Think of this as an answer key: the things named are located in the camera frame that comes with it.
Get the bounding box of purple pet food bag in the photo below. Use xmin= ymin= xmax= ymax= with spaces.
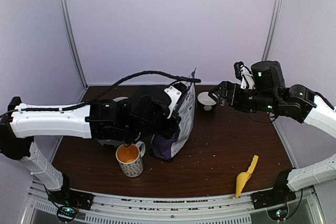
xmin=150 ymin=81 xmax=196 ymax=161

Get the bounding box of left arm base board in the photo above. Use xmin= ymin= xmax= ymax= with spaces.
xmin=46 ymin=189 xmax=94 ymax=222

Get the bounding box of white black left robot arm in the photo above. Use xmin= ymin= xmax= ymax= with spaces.
xmin=1 ymin=86 xmax=182 ymax=205

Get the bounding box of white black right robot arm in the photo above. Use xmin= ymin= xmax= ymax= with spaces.
xmin=208 ymin=61 xmax=335 ymax=204

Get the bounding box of right arm base board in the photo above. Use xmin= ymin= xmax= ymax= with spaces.
xmin=251 ymin=189 xmax=296 ymax=222

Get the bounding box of grey double pet feeder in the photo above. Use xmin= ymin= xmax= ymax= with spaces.
xmin=98 ymin=97 xmax=128 ymax=148

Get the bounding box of dark blue white bowl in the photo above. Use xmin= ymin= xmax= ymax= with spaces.
xmin=197 ymin=91 xmax=217 ymax=114

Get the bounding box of white mug yellow inside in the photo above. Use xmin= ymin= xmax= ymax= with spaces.
xmin=115 ymin=141 xmax=146 ymax=178

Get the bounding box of yellow plastic scoop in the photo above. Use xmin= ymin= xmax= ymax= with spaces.
xmin=235 ymin=155 xmax=259 ymax=198

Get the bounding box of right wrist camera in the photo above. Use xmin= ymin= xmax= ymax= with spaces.
xmin=234 ymin=61 xmax=245 ymax=81

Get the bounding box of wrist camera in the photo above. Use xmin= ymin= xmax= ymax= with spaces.
xmin=171 ymin=81 xmax=190 ymax=96
xmin=234 ymin=61 xmax=245 ymax=81

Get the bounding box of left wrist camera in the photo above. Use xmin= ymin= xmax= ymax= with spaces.
xmin=171 ymin=81 xmax=190 ymax=96

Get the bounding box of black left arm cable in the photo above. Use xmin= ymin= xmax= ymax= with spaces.
xmin=78 ymin=70 xmax=202 ymax=105

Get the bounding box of right aluminium corner post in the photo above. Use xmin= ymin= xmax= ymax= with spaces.
xmin=261 ymin=0 xmax=283 ymax=61

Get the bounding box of aluminium corner post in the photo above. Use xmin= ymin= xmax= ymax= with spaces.
xmin=60 ymin=0 xmax=88 ymax=89
xmin=261 ymin=0 xmax=283 ymax=61

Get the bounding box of aluminium front rail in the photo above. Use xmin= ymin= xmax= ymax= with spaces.
xmin=21 ymin=182 xmax=325 ymax=223

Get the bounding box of left aluminium corner post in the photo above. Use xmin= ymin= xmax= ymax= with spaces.
xmin=60 ymin=0 xmax=88 ymax=89

